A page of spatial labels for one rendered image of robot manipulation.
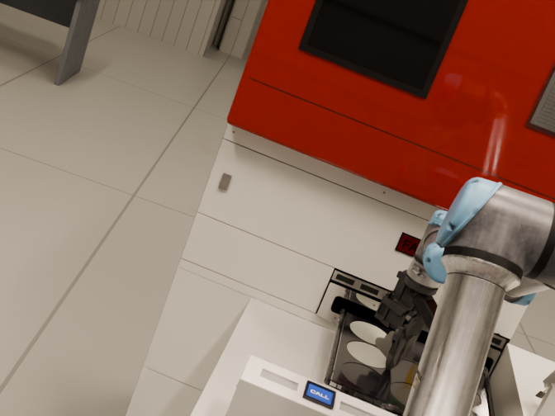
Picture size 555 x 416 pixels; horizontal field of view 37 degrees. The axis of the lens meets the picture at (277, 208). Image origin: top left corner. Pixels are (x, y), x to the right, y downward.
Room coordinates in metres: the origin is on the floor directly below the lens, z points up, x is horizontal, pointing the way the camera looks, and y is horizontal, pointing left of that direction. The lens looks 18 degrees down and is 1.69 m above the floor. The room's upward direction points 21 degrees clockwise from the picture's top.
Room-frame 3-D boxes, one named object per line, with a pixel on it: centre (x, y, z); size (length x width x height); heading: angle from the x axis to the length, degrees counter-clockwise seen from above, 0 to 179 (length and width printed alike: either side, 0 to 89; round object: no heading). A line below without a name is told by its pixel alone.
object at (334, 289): (1.86, -0.40, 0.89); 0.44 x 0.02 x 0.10; 87
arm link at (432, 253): (1.53, -0.35, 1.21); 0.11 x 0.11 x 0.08; 87
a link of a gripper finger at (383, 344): (1.62, -0.32, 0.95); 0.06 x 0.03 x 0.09; 54
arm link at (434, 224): (1.63, -0.34, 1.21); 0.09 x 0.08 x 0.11; 177
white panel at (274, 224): (1.89, -0.23, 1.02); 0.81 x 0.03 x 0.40; 87
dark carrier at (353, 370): (1.65, -0.41, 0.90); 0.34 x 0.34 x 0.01; 87
